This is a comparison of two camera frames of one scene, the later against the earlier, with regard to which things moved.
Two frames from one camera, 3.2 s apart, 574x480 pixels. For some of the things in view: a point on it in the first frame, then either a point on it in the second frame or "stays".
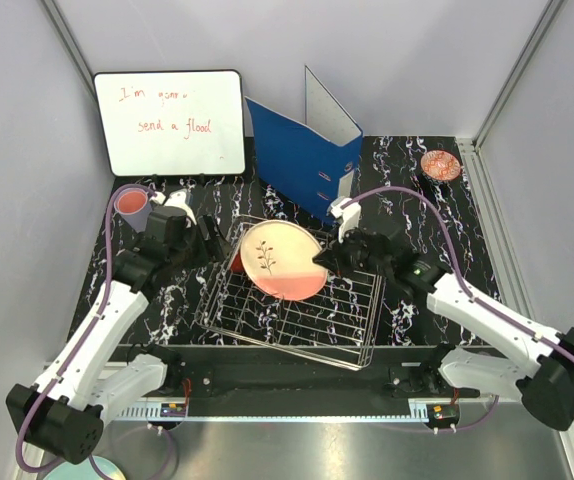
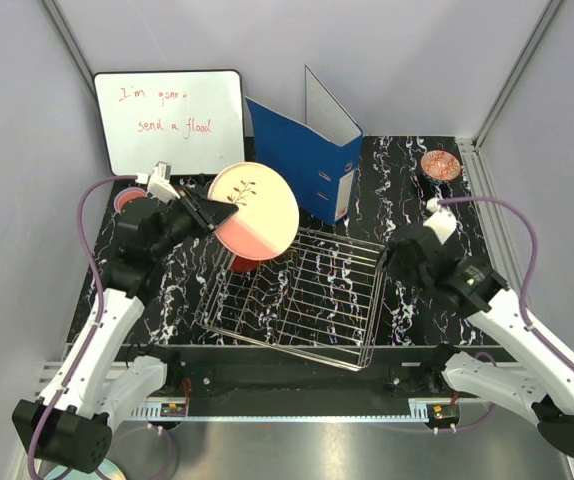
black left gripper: [216, 245] → [211, 213]
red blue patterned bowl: [441, 165] stays
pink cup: [130, 201] stays
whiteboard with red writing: [172, 123] stays
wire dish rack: [338, 324] stays
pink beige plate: [277, 258] → [268, 213]
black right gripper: [333, 259] → [389, 260]
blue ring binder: [311, 167] stays
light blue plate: [86, 471] stays
